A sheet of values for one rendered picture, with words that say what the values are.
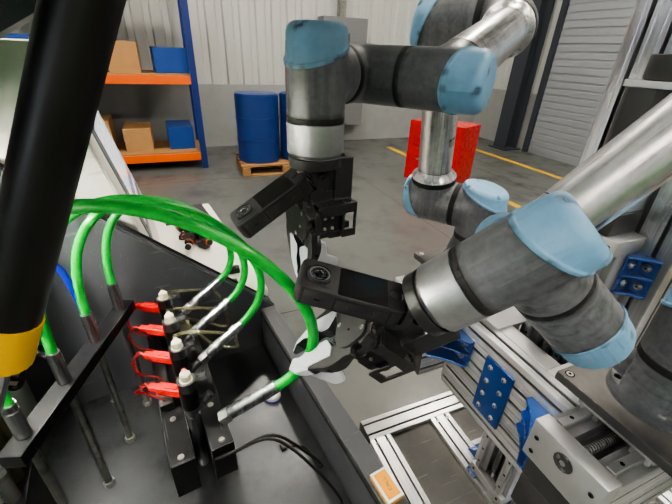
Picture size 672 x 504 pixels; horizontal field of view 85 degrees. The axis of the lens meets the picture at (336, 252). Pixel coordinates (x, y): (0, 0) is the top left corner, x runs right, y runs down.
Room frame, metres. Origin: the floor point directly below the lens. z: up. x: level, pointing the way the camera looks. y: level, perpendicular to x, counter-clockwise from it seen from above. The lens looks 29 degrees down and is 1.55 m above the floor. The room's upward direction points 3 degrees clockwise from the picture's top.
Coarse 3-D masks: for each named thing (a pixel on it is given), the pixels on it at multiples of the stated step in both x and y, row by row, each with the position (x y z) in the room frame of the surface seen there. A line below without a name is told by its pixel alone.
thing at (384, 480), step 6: (378, 474) 0.35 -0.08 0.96; (384, 474) 0.35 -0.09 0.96; (372, 480) 0.34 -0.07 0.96; (378, 480) 0.34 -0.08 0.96; (384, 480) 0.34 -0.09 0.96; (390, 480) 0.34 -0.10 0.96; (384, 486) 0.33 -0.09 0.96; (390, 486) 0.33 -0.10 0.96; (396, 486) 0.33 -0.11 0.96; (378, 492) 0.33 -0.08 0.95; (384, 492) 0.32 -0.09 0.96; (390, 492) 0.32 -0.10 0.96; (396, 492) 0.32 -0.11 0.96; (390, 498) 0.32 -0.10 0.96; (402, 498) 0.32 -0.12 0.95
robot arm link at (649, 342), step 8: (664, 304) 0.48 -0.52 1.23; (656, 312) 0.50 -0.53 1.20; (664, 312) 0.47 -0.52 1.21; (656, 320) 0.48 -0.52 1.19; (664, 320) 0.47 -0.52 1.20; (648, 328) 0.49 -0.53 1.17; (656, 328) 0.47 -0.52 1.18; (664, 328) 0.46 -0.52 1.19; (648, 336) 0.48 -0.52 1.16; (656, 336) 0.46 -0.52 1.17; (664, 336) 0.45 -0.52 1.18; (648, 344) 0.47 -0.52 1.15; (656, 344) 0.46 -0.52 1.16; (664, 344) 0.45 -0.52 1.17; (648, 352) 0.46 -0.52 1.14; (656, 352) 0.45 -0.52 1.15; (664, 352) 0.44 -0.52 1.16; (656, 360) 0.45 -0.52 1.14; (664, 360) 0.44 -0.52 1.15
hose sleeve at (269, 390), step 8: (272, 384) 0.34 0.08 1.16; (256, 392) 0.34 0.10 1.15; (264, 392) 0.34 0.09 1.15; (272, 392) 0.34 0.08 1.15; (240, 400) 0.34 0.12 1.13; (248, 400) 0.34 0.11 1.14; (256, 400) 0.34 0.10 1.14; (264, 400) 0.34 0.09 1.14; (232, 408) 0.34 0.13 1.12; (240, 408) 0.33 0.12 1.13; (248, 408) 0.33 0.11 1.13; (232, 416) 0.33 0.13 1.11
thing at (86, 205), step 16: (80, 208) 0.32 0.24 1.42; (96, 208) 0.32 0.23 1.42; (112, 208) 0.32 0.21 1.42; (128, 208) 0.32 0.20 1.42; (144, 208) 0.33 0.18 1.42; (160, 208) 0.33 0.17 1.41; (176, 224) 0.33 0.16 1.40; (192, 224) 0.33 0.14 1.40; (208, 224) 0.34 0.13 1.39; (224, 240) 0.33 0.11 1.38; (240, 240) 0.34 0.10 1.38; (256, 256) 0.34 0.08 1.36; (272, 272) 0.34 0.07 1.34; (288, 288) 0.34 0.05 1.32; (304, 304) 0.35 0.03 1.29; (304, 320) 0.35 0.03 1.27; (304, 352) 0.35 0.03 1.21; (288, 384) 0.34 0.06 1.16
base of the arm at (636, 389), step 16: (640, 352) 0.48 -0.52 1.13; (624, 368) 0.49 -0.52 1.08; (640, 368) 0.46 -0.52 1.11; (656, 368) 0.44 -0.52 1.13; (608, 384) 0.48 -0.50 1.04; (624, 384) 0.46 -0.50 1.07; (640, 384) 0.44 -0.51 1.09; (656, 384) 0.43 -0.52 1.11; (624, 400) 0.44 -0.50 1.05; (640, 400) 0.43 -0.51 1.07; (656, 400) 0.42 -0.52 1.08; (640, 416) 0.42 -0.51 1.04; (656, 416) 0.40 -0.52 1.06
